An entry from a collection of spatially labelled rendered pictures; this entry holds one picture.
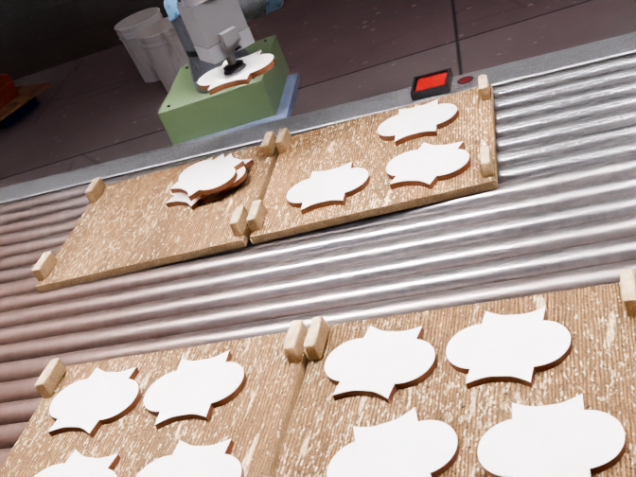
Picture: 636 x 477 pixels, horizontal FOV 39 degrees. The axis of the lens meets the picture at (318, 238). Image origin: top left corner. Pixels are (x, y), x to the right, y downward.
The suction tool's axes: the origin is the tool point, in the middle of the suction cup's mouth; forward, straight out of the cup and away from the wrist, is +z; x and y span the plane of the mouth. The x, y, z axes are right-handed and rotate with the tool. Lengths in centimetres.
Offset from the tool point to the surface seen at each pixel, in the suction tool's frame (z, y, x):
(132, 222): 18.2, -27.2, 10.3
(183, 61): 94, 99, 338
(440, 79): 18.9, 35.8, -6.5
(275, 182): 18.2, -4.1, -7.3
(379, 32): 111, 184, 267
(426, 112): 17.1, 23.6, -17.9
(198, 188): 14.9, -15.5, 0.4
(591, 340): 18, -5, -83
